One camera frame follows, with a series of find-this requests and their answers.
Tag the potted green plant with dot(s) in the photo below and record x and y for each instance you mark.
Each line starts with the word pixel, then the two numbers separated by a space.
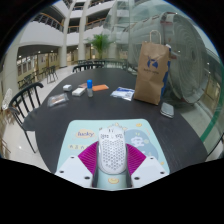
pixel 100 43

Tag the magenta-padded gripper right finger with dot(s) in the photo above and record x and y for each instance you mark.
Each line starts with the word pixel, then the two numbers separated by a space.
pixel 150 170

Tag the brown and blue paper bag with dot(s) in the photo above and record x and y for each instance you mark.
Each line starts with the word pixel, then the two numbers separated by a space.
pixel 150 76

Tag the group of dark chairs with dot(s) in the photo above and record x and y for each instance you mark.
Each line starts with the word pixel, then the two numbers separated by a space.
pixel 50 74

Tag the clear plastic packet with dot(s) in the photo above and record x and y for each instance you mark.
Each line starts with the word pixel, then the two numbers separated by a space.
pixel 57 99

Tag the grey zip pouch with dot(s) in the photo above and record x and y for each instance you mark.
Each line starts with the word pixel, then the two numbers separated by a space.
pixel 167 110

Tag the blue and white plastic packet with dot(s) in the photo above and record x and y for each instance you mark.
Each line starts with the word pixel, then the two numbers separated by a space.
pixel 122 93

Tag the small blue-capped bottle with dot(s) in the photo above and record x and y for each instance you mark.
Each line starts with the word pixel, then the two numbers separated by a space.
pixel 89 88

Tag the white perforated computer mouse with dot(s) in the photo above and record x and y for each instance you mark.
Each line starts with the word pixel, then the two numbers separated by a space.
pixel 112 150

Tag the black slatted chair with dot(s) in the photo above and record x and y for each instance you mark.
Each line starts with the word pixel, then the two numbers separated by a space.
pixel 20 100
pixel 88 66

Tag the small white box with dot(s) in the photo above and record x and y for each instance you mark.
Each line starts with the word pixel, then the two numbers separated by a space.
pixel 78 92
pixel 67 87

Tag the light blue printed mouse pad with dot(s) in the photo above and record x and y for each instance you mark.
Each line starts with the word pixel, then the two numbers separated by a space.
pixel 80 140

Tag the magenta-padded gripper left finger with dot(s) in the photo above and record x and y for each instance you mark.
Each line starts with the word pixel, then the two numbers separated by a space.
pixel 73 170

